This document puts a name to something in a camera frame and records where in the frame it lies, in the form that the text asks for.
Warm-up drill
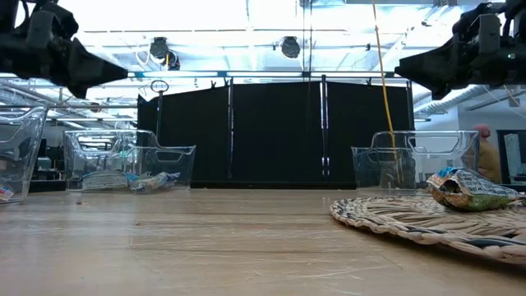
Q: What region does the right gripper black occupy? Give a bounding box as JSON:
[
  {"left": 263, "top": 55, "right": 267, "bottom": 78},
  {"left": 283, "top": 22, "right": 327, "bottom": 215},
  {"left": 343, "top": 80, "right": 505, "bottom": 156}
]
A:
[{"left": 394, "top": 0, "right": 526, "bottom": 101}]

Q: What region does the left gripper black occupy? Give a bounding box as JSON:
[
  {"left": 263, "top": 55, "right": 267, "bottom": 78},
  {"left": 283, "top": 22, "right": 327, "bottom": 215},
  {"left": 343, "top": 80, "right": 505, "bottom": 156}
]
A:
[{"left": 0, "top": 2, "right": 129, "bottom": 100}]

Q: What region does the blue Quaker Chewy granola bar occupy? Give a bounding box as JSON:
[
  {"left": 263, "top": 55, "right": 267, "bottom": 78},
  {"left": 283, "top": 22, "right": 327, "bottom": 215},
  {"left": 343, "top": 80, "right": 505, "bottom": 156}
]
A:
[
  {"left": 126, "top": 170, "right": 182, "bottom": 194},
  {"left": 81, "top": 169, "right": 129, "bottom": 192}
]

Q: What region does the green blue granola bar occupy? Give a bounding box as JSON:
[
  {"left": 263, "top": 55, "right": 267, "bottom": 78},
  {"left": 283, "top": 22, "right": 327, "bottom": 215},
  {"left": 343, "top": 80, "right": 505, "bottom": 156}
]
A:
[{"left": 426, "top": 165, "right": 522, "bottom": 212}]

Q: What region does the round woven straw mat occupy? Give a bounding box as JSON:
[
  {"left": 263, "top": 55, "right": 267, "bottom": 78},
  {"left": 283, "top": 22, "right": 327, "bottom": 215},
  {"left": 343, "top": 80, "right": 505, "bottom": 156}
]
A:
[{"left": 330, "top": 193, "right": 526, "bottom": 265}]

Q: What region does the black partition panel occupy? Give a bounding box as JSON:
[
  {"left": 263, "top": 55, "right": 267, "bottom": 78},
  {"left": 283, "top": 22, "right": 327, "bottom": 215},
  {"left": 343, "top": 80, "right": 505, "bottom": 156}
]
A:
[
  {"left": 232, "top": 81, "right": 324, "bottom": 184},
  {"left": 137, "top": 84, "right": 232, "bottom": 184},
  {"left": 326, "top": 81, "right": 414, "bottom": 189}
]

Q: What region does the clear plastic bin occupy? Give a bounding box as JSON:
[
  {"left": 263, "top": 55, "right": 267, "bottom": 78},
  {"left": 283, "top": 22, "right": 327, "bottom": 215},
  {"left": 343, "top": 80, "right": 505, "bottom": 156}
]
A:
[
  {"left": 62, "top": 129, "right": 197, "bottom": 193},
  {"left": 0, "top": 105, "right": 48, "bottom": 206},
  {"left": 351, "top": 130, "right": 481, "bottom": 195}
]

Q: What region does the person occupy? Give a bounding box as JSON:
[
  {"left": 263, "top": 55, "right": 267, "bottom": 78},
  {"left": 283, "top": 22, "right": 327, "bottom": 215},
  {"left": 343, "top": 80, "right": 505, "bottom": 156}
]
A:
[{"left": 471, "top": 123, "right": 503, "bottom": 184}]

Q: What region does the dark framed door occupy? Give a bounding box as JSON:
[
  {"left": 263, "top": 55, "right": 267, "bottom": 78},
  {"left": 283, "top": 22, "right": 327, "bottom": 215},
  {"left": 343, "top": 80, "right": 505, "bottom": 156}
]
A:
[{"left": 496, "top": 129, "right": 526, "bottom": 185}]

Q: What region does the black round ceiling lamp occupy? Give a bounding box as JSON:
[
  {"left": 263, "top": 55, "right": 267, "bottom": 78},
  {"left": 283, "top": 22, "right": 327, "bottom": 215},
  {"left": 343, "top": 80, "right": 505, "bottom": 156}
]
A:
[{"left": 280, "top": 35, "right": 302, "bottom": 59}]

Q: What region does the white ceiling duct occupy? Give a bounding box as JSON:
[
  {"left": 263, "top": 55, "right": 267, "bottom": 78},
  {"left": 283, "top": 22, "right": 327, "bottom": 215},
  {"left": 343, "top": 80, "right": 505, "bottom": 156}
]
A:
[{"left": 414, "top": 84, "right": 494, "bottom": 118}]

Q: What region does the yellow hanging cable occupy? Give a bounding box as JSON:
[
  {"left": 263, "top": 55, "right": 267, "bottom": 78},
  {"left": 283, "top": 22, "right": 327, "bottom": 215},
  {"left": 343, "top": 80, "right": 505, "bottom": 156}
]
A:
[{"left": 371, "top": 0, "right": 402, "bottom": 182}]

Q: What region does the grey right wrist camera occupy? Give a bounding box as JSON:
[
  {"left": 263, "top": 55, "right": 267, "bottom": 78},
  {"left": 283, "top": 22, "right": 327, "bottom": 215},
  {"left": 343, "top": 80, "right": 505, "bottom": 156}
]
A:
[{"left": 477, "top": 13, "right": 501, "bottom": 54}]

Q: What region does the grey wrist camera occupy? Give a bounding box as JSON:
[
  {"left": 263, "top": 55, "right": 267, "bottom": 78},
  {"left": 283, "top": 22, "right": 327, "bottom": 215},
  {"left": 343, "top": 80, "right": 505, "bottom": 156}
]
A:
[
  {"left": 25, "top": 10, "right": 55, "bottom": 40},
  {"left": 477, "top": 13, "right": 501, "bottom": 54}
]

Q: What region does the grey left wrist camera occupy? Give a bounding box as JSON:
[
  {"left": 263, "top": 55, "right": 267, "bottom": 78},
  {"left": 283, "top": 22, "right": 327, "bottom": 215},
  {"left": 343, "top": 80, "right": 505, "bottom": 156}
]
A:
[{"left": 25, "top": 10, "right": 55, "bottom": 40}]

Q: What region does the metal ring stand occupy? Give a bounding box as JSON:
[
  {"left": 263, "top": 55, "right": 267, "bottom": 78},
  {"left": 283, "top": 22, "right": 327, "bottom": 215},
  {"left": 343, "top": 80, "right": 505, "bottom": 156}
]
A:
[{"left": 150, "top": 79, "right": 170, "bottom": 131}]

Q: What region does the black ceiling camera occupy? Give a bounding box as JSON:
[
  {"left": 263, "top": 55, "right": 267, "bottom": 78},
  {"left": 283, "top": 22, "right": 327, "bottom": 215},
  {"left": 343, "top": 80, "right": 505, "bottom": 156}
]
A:
[{"left": 149, "top": 35, "right": 181, "bottom": 71}]

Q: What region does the horizontal metal rail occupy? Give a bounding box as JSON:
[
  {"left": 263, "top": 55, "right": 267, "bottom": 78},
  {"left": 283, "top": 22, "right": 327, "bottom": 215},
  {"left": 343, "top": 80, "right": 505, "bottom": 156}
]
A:
[{"left": 122, "top": 70, "right": 398, "bottom": 80}]

